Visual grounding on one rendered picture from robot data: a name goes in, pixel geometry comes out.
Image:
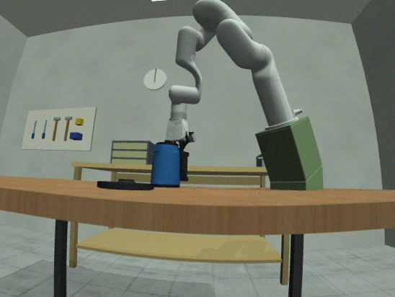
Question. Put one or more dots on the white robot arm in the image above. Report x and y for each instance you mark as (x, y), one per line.
(237, 40)

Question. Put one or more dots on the blue electric kettle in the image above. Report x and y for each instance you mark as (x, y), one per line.
(168, 168)

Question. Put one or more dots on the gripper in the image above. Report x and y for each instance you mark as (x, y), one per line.
(177, 131)

